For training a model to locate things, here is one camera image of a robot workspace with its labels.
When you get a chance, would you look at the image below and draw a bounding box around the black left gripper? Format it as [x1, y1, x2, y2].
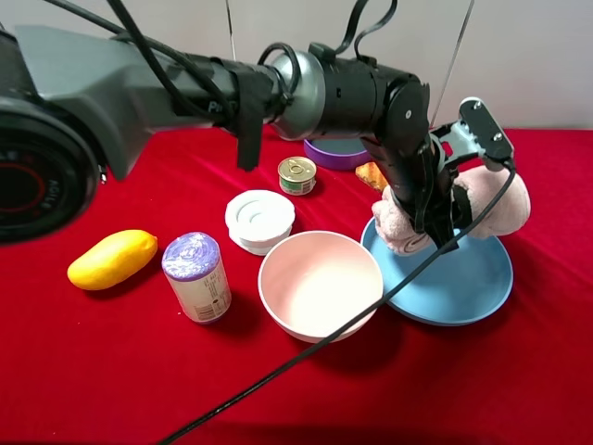
[360, 76, 464, 254]

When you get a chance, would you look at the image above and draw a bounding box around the pink towel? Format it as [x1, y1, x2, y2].
[372, 166, 531, 255]

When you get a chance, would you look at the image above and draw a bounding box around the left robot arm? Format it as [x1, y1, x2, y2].
[1, 26, 457, 246]

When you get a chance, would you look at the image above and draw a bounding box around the black elastic band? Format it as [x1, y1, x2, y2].
[452, 184, 473, 230]

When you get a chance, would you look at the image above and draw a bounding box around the blue plate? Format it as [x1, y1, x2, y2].
[387, 236, 513, 326]

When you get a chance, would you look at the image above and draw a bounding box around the croissant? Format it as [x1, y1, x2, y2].
[355, 161, 388, 193]

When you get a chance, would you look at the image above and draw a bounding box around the purple frying pan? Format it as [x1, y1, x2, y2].
[303, 139, 371, 171]

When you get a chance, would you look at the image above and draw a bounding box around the pink bowl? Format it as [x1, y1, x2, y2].
[258, 231, 384, 344]

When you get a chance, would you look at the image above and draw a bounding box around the small tin can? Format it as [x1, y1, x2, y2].
[278, 157, 317, 196]

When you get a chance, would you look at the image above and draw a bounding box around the white plastic lid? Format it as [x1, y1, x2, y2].
[224, 190, 296, 256]

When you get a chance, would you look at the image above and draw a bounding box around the purple trash bag roll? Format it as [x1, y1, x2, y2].
[161, 232, 232, 324]

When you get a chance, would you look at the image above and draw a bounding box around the yellow mango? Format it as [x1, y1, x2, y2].
[67, 229, 158, 291]

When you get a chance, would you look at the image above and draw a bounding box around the black camera cable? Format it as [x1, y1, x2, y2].
[159, 159, 518, 445]

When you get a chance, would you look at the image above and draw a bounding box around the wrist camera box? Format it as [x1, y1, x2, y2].
[459, 96, 514, 172]

